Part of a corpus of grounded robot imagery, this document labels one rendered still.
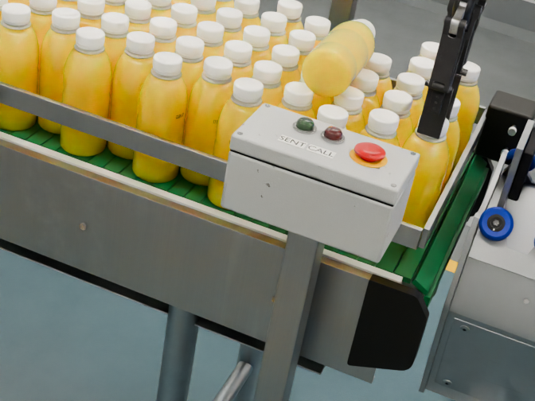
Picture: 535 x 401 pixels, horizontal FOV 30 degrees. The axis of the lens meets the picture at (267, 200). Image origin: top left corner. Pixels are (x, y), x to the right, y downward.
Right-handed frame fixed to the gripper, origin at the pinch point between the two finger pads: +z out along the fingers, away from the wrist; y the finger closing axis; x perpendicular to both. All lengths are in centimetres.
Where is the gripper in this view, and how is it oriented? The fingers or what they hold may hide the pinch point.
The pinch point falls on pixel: (439, 105)
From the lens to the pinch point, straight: 130.3
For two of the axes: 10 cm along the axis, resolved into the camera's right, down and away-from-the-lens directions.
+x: -9.1, -3.3, 2.4
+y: 3.7, -4.5, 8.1
